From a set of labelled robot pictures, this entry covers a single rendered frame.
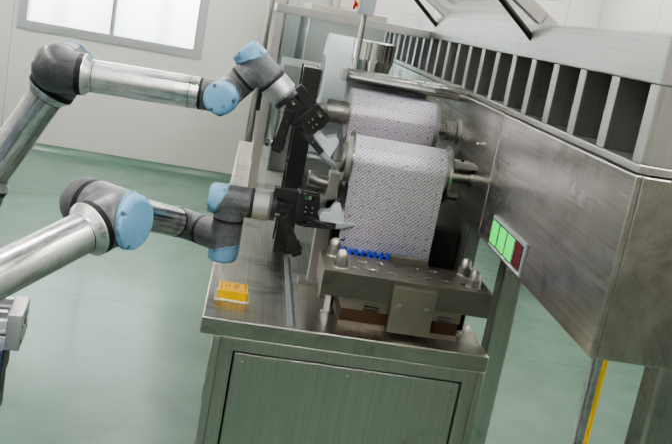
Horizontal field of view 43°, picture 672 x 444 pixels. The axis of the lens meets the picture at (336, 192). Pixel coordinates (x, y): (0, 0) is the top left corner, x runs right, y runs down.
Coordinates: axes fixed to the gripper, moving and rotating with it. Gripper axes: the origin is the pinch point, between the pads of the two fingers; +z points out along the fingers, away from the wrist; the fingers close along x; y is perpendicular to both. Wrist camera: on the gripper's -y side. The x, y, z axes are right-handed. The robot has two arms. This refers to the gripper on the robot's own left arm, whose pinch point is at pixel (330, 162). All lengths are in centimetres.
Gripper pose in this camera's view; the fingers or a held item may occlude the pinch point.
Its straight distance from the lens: 216.3
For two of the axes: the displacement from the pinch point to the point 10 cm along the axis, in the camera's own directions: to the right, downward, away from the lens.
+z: 6.4, 7.4, 2.1
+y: 7.7, -6.4, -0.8
